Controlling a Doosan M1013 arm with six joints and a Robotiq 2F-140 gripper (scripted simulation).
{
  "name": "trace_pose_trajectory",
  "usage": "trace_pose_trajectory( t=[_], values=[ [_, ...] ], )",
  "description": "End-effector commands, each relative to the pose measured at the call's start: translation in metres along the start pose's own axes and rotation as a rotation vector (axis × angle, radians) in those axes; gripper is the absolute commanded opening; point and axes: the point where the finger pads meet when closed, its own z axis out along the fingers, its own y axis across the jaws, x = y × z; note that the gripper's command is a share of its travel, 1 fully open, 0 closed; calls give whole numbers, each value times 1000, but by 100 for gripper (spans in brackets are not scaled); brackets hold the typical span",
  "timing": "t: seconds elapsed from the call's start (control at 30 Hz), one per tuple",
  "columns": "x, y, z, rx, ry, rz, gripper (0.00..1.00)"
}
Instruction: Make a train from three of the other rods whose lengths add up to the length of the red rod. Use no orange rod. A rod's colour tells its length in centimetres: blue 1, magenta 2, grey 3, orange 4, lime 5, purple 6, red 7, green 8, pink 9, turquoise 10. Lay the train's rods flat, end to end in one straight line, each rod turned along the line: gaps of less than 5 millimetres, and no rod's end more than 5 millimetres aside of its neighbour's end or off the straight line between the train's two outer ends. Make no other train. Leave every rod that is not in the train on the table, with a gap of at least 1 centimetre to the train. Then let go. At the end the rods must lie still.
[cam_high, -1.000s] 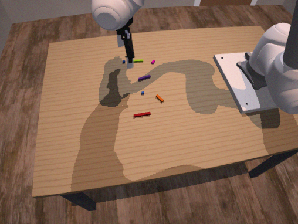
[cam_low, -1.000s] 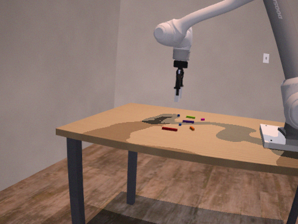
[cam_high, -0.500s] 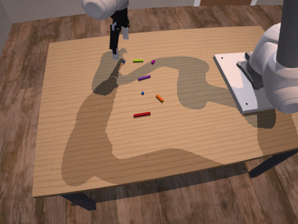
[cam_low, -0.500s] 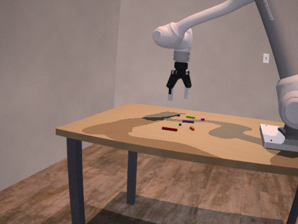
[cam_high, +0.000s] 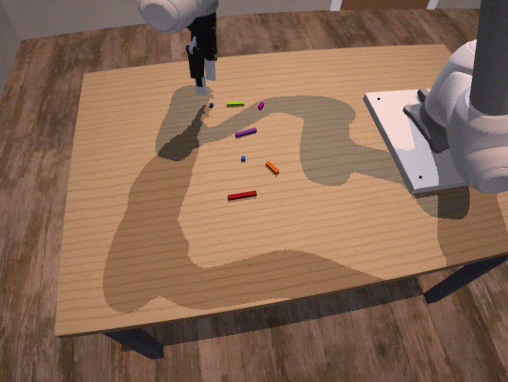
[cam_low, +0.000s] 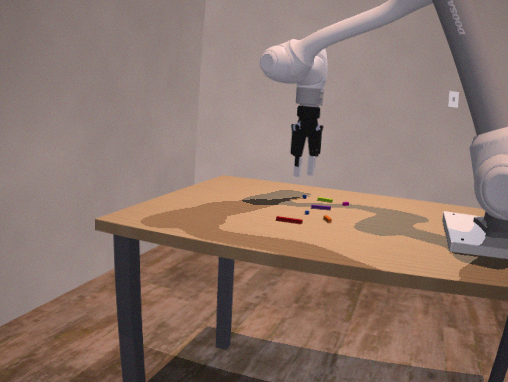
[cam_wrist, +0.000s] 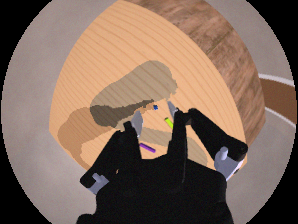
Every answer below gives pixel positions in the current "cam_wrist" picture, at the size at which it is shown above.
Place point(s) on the lime green rod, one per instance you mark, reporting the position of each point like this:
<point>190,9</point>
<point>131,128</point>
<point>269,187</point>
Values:
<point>169,122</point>

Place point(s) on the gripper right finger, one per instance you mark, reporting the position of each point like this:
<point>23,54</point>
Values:
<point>230,152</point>

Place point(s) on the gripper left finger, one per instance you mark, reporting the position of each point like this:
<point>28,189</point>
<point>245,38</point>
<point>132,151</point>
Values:
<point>107,163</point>

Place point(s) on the purple rod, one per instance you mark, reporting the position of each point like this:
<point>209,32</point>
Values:
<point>147,147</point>

